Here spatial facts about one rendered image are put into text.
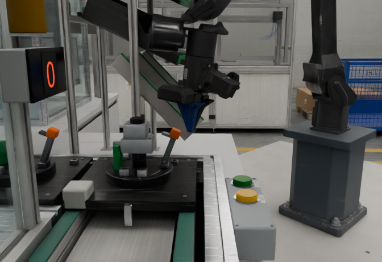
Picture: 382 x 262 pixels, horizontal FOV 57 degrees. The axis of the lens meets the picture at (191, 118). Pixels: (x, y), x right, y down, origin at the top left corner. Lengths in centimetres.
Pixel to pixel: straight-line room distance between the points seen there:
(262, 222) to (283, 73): 423
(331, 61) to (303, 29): 872
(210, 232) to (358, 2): 951
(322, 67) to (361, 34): 921
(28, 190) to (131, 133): 23
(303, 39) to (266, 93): 485
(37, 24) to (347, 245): 67
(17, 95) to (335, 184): 61
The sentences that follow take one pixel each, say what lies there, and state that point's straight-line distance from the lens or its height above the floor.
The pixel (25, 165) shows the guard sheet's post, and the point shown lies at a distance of 59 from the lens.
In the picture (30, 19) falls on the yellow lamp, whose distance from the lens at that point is 54.
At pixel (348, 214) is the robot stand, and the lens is 85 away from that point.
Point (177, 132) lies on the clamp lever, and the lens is 72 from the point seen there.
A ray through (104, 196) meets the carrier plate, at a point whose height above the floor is 97.
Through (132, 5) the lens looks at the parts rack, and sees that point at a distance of 92.
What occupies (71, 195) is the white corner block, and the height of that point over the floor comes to 98.
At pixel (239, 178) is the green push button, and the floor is 97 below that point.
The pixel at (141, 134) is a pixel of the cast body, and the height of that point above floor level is 106.
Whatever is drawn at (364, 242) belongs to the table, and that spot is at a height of 86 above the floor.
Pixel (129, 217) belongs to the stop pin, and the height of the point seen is 94.
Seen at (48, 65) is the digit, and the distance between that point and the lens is 55.
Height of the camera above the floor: 125
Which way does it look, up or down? 13 degrees down
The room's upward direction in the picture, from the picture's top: straight up
